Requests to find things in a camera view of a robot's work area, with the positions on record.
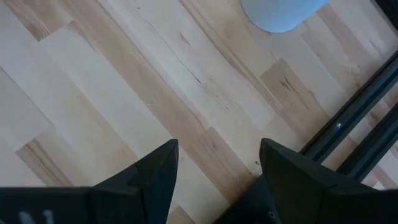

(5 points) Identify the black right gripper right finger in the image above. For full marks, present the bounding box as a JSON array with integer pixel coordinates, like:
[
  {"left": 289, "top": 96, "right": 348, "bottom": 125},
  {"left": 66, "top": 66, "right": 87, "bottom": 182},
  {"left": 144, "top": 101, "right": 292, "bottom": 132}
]
[{"left": 259, "top": 138, "right": 358, "bottom": 224}]

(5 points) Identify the black aluminium table frame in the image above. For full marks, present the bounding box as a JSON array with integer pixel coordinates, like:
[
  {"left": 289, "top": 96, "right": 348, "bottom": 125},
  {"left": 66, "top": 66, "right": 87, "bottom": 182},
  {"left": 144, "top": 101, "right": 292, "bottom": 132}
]
[{"left": 300, "top": 0, "right": 398, "bottom": 183}]

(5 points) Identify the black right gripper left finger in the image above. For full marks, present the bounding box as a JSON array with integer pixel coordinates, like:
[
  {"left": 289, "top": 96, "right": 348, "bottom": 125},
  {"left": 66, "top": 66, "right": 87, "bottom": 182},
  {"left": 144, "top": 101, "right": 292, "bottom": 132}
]
[{"left": 90, "top": 139, "right": 180, "bottom": 224}]

